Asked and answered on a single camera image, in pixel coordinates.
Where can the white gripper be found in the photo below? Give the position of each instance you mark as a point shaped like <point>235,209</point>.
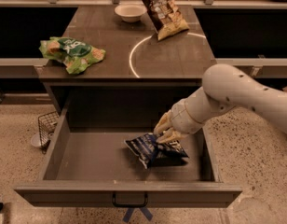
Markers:
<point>182,116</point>

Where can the blue chip bag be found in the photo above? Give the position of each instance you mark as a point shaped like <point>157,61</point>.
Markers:
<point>147,149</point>

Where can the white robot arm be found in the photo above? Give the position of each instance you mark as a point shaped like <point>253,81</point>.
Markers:
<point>223,88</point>

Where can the grey counter cabinet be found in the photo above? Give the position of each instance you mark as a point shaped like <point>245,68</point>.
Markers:
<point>134,56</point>

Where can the grey open drawer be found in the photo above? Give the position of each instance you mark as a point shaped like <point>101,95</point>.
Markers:
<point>87,160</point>

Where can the brown chip bag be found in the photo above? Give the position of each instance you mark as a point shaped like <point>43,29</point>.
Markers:
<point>166,17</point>

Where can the green chip bag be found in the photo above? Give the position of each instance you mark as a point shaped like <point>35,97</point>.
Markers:
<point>76,55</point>

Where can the blue tape cross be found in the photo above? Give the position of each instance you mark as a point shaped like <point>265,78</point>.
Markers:
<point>132,213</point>

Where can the white bowl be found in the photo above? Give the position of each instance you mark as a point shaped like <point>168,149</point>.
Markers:
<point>130,13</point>

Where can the white cup on floor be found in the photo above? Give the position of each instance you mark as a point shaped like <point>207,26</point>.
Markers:
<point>35,140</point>

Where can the black drawer handle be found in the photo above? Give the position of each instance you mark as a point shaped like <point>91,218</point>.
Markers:
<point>130,200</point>

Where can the black wire basket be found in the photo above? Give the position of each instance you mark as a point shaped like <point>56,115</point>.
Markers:
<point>46,125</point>

